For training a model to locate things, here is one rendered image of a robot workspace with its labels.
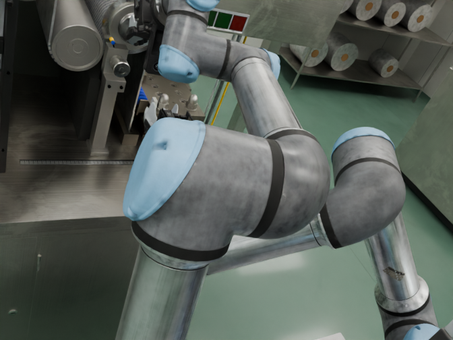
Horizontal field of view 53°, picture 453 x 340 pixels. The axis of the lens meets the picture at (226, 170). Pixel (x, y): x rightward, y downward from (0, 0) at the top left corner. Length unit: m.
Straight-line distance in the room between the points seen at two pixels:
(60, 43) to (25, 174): 0.32
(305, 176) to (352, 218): 0.26
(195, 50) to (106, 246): 0.63
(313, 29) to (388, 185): 1.17
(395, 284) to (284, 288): 1.44
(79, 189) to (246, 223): 0.74
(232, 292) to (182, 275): 1.77
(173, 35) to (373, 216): 0.45
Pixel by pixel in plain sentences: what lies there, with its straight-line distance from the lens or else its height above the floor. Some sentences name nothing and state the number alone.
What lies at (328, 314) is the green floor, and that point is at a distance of 2.48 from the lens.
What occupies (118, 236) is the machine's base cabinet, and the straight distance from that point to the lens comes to 1.23.
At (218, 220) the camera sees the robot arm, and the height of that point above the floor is 1.38.
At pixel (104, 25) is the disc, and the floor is 1.24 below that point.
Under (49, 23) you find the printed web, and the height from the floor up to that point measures 1.21.
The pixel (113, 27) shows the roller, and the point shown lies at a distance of 1.16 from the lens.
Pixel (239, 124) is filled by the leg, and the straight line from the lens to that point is 2.18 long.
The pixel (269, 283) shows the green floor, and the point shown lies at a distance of 2.42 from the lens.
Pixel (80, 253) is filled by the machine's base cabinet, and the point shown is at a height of 0.74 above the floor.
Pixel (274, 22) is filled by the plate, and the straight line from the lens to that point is 1.75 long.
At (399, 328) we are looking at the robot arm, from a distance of 1.09.
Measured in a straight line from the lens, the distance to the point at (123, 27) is 1.15.
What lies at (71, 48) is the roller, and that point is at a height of 1.17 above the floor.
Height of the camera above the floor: 1.69
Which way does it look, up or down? 35 degrees down
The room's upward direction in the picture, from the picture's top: 24 degrees clockwise
